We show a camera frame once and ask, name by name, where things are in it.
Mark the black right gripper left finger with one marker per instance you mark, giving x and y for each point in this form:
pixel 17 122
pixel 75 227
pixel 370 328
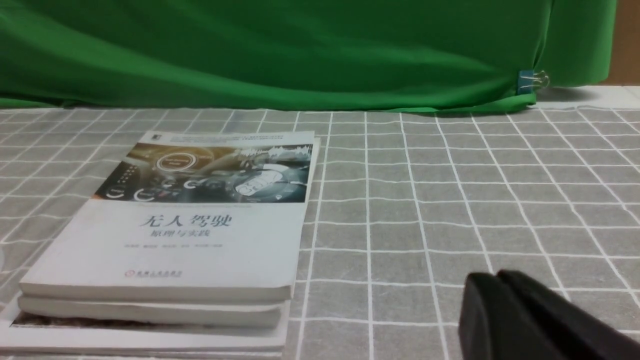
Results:
pixel 494 325

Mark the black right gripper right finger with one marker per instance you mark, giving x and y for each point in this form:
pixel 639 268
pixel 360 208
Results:
pixel 574 332

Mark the grey checked tablecloth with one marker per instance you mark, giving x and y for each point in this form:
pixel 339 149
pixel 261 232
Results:
pixel 402 208

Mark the white middle book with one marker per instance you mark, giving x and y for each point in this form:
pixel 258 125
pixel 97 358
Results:
pixel 260 315

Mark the white book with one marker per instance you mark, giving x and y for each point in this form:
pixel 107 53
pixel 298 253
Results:
pixel 187 218
pixel 260 315

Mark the blue binder clip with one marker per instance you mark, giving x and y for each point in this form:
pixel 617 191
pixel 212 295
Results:
pixel 530 81

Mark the green backdrop cloth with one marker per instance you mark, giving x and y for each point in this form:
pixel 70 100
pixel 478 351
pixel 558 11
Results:
pixel 417 56

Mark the white top book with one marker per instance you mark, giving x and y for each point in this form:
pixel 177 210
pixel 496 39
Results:
pixel 187 218

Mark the large bottom magazine book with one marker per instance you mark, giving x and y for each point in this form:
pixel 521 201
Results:
pixel 23 333

